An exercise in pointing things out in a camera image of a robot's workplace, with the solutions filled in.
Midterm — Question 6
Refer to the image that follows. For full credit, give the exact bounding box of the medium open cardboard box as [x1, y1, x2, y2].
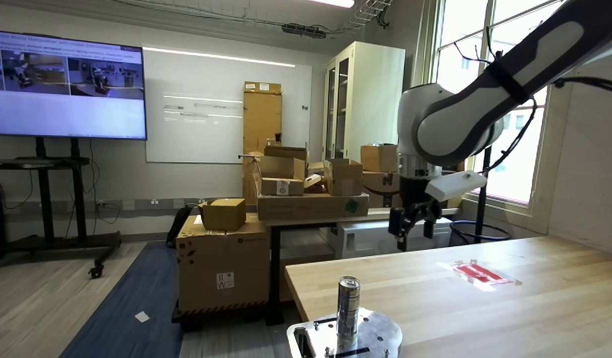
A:
[258, 142, 310, 180]

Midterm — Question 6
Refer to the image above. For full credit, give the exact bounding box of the black display stand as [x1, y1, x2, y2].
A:
[0, 134, 123, 279]

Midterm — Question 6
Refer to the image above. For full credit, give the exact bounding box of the large wall display screen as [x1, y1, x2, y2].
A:
[0, 27, 149, 142]

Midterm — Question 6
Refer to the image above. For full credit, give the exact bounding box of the long flat cardboard box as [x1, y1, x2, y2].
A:
[256, 190, 372, 222]

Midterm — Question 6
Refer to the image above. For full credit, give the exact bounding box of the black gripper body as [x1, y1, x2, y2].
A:
[389, 172, 445, 224]

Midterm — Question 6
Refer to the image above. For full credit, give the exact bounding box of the blue floor rug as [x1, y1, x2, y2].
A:
[58, 240, 187, 358]

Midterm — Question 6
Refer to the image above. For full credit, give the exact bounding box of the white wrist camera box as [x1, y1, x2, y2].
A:
[425, 168, 489, 202]

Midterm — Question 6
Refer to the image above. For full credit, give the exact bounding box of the black frame table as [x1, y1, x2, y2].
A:
[260, 204, 461, 327]

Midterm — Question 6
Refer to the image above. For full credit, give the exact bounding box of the small open cardboard box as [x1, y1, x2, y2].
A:
[199, 194, 248, 232]

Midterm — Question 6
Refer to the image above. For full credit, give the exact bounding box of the tall upright cardboard box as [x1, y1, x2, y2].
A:
[240, 79, 284, 156]

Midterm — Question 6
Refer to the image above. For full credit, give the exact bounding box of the white tall cabinet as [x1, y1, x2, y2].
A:
[320, 39, 407, 164]

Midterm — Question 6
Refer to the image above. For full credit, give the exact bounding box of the small cardboard box with label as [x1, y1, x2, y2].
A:
[258, 174, 306, 198]

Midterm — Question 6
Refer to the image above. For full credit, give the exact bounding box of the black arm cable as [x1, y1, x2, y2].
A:
[483, 0, 540, 174]

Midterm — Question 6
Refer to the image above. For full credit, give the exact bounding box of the large cardboard box with label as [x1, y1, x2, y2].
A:
[175, 212, 276, 317]

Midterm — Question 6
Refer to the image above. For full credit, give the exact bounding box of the ceiling light panel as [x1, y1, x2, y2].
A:
[310, 0, 356, 9]

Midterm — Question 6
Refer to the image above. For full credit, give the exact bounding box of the white whiteboard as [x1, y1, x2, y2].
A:
[141, 43, 316, 166]

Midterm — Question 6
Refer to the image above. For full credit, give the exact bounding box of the black round base stand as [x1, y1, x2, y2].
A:
[447, 144, 515, 248]

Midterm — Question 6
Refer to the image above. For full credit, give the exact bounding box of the window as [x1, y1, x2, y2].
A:
[435, 0, 568, 208]

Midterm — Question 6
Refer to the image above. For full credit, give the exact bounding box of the red and white packet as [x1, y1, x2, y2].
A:
[441, 256, 525, 293]

